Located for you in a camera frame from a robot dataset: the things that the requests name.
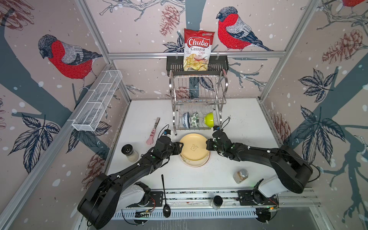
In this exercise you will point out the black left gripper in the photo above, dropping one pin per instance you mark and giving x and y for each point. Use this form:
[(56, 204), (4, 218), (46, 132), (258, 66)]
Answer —
[(177, 147)]

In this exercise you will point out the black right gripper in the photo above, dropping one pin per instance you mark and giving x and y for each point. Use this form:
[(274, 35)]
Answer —
[(208, 143)]

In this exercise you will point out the yellow cream plate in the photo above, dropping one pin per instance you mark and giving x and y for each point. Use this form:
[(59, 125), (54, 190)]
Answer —
[(194, 147)]

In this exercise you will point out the white floral ceramic plate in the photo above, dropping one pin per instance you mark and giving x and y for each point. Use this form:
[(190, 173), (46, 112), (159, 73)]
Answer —
[(195, 163)]

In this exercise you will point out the lime green bowl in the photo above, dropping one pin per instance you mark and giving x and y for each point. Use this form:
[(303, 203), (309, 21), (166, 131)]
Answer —
[(209, 120)]

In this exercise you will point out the blue floral white bowl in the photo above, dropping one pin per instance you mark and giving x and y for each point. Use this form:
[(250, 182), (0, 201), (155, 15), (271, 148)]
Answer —
[(185, 120)]

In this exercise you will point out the green leaf pattern bowl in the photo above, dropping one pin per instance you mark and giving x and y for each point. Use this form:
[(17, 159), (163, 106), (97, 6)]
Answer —
[(197, 120)]

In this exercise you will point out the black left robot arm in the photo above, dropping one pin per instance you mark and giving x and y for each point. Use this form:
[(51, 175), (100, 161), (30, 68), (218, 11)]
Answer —
[(99, 203)]

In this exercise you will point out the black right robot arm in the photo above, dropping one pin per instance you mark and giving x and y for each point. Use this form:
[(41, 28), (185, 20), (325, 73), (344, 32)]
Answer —
[(292, 172)]

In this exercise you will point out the chrome two-tier dish rack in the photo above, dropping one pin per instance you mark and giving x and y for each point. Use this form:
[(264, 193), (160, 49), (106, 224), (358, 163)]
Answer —
[(197, 91)]

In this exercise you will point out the silver lid spice jar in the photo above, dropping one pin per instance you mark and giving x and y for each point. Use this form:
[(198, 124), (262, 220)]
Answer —
[(240, 175)]

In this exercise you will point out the black lid spice jar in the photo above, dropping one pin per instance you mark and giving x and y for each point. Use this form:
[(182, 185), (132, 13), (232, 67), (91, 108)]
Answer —
[(130, 153)]

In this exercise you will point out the black spoon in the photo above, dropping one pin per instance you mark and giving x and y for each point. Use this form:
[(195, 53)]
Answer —
[(166, 208)]

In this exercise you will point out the red cassava chips bag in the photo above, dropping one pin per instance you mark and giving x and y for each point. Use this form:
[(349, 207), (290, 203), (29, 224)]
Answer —
[(198, 44)]

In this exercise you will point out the pink spotted handle knife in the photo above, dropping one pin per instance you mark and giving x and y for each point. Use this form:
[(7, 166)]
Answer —
[(150, 140)]

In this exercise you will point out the black lid jar on rail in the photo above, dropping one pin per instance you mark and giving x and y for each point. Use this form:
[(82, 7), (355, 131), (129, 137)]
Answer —
[(216, 202)]

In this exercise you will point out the black wall shelf basket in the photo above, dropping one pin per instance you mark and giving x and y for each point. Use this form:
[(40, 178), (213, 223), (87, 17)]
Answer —
[(180, 64)]

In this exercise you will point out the white wire mesh basket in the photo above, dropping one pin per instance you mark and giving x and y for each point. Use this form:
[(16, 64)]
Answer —
[(92, 112)]

